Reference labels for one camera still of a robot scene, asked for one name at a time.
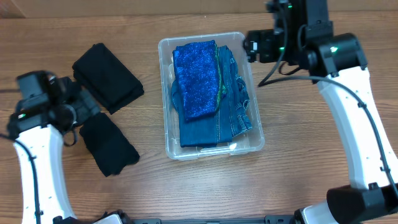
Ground large black cloth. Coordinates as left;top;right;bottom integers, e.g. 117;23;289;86
72;43;144;114

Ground long black cloth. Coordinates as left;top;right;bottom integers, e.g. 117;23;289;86
79;113;140;177

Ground sparkly blue cloth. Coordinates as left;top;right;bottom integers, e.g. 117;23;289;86
173;40;224;121

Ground blue denim jeans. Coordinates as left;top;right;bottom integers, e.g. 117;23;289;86
172;45;252;147

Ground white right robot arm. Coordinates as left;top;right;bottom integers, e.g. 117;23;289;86
243;0;397;223

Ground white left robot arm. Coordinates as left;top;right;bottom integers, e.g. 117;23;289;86
6;70;101;223

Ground clear plastic storage container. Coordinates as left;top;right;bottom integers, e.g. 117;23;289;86
158;32;265;161

